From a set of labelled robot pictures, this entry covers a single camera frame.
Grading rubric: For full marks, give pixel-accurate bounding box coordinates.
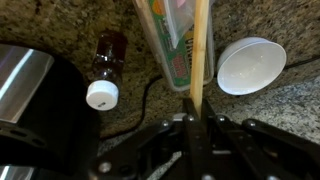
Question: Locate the empty white bowl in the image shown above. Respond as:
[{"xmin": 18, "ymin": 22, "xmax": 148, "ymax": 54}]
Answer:
[{"xmin": 216, "ymin": 36, "xmax": 288, "ymax": 97}]

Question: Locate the black power cable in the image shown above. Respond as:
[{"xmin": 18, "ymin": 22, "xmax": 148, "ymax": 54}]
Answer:
[{"xmin": 99, "ymin": 54, "xmax": 320, "ymax": 142}]

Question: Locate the stainless steel appliance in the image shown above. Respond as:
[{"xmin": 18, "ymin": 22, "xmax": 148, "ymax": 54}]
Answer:
[{"xmin": 0, "ymin": 41, "xmax": 102, "ymax": 180}]

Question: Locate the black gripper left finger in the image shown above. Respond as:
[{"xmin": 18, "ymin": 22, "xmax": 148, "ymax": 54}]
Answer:
[{"xmin": 88, "ymin": 98, "xmax": 205, "ymax": 180}]

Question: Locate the wooden spoon with holes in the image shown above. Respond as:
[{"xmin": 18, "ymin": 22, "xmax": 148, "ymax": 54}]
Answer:
[{"xmin": 189, "ymin": 0, "xmax": 211, "ymax": 118}]

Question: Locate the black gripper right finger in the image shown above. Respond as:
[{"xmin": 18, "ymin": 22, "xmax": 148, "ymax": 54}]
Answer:
[{"xmin": 201, "ymin": 99, "xmax": 320, "ymax": 180}]

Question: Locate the brown bottle white cap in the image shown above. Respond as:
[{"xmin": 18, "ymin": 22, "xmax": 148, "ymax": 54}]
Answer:
[{"xmin": 85, "ymin": 29, "xmax": 130, "ymax": 112}]

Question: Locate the plastic food package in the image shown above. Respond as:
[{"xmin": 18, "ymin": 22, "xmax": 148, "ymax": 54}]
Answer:
[{"xmin": 131, "ymin": 0, "xmax": 216, "ymax": 93}]

